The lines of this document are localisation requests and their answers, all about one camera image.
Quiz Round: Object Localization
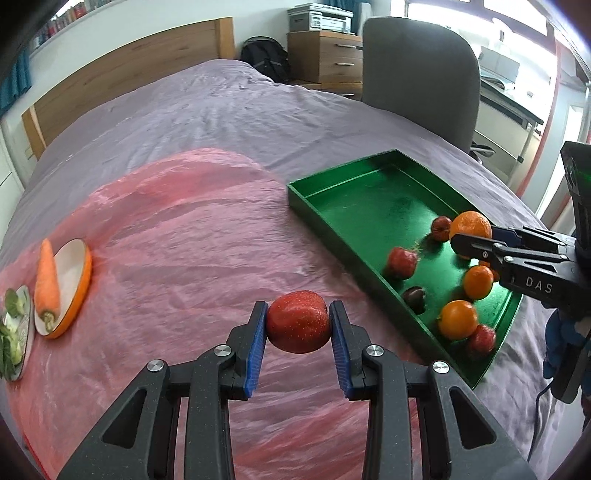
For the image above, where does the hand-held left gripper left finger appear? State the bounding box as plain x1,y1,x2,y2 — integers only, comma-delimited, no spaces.
55,301,269,480

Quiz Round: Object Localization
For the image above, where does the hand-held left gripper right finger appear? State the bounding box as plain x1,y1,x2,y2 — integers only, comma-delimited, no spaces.
328,300,529,480

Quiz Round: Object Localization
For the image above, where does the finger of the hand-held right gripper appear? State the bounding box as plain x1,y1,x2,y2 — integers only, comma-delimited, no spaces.
489,224,575,252
450,232,568,274

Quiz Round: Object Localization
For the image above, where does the small red fruit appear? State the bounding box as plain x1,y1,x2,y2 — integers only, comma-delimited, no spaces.
467,324,498,355
387,247,419,279
431,216,453,243

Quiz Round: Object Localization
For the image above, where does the large red apple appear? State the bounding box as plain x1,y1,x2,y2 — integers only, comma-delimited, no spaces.
265,290,332,354

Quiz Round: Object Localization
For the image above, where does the green tray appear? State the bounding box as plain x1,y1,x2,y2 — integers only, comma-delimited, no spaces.
287,148,525,389

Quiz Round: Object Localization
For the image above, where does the person's right hand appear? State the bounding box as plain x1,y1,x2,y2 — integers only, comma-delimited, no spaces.
542,310,591,379

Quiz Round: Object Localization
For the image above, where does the pink plastic sheet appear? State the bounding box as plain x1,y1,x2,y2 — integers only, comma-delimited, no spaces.
0,148,444,480

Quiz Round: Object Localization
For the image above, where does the white desk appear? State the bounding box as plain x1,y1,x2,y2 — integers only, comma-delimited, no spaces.
475,46,546,185

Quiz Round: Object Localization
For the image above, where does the grey chair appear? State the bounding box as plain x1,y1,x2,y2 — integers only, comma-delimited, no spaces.
362,16,495,164

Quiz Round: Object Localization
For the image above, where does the orange rimmed plate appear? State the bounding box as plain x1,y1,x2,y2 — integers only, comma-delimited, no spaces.
33,237,93,340

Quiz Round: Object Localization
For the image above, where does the window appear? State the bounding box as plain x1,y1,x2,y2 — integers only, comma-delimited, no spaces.
404,0,555,70

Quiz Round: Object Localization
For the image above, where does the carrot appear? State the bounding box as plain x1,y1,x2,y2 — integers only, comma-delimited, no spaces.
34,239,62,333

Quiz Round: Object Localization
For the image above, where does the grey plate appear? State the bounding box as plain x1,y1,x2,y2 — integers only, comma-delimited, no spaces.
0,285,36,381

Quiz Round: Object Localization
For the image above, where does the wooden drawer cabinet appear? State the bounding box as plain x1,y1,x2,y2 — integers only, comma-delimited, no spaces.
287,31,365,100

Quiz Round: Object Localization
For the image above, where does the large bok choy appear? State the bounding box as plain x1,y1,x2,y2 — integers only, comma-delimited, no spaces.
0,318,24,377

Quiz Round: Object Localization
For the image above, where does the small bok choy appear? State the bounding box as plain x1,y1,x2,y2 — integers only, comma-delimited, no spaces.
2,288,28,319

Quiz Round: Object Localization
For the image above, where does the purple bed cover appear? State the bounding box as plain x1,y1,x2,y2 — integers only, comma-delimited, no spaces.
0,59,555,480

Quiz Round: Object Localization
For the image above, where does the grey printer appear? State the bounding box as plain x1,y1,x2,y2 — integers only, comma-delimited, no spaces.
288,2,354,33

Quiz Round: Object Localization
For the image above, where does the black backpack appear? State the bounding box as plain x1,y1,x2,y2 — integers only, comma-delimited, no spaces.
241,36,291,84

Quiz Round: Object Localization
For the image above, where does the wooden headboard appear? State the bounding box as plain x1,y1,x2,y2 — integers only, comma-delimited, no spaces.
21,17,235,160

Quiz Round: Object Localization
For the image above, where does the teal curtain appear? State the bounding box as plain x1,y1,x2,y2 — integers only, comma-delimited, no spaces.
0,48,32,118

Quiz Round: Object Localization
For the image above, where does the row of books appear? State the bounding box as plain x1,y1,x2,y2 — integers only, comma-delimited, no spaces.
28,0,107,47

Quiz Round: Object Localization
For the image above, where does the dark gripper cable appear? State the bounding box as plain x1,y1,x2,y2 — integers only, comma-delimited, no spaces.
526,388,555,462

